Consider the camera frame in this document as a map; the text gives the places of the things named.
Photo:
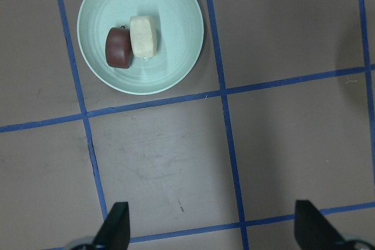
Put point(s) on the light green plate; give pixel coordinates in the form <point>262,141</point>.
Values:
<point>180,33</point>

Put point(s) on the brown bun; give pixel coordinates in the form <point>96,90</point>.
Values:
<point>118,49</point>

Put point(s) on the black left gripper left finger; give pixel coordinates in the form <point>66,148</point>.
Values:
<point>115,231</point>

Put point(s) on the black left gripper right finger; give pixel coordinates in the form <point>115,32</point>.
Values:
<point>313,231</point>

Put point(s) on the cream white bun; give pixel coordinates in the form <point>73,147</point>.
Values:
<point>143,36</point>

